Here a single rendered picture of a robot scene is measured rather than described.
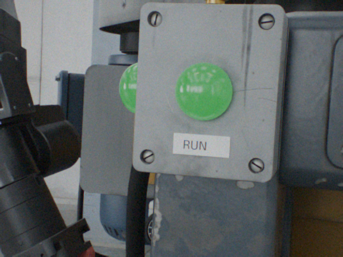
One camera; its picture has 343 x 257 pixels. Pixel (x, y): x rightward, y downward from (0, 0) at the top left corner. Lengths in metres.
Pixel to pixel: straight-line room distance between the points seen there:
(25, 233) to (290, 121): 0.28
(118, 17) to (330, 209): 0.36
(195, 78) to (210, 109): 0.02
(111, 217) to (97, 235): 4.67
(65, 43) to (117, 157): 5.24
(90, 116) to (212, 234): 0.45
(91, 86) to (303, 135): 0.47
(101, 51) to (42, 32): 0.89
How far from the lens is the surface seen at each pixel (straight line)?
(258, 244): 0.39
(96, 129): 0.82
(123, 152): 0.81
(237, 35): 0.33
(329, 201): 0.63
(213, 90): 0.32
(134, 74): 0.35
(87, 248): 0.61
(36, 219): 0.58
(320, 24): 0.39
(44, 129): 0.64
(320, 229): 0.68
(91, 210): 5.52
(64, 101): 0.83
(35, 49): 6.15
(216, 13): 0.34
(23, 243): 0.58
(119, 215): 0.85
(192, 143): 0.34
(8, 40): 0.61
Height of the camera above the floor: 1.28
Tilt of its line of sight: 3 degrees down
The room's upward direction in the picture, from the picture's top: 3 degrees clockwise
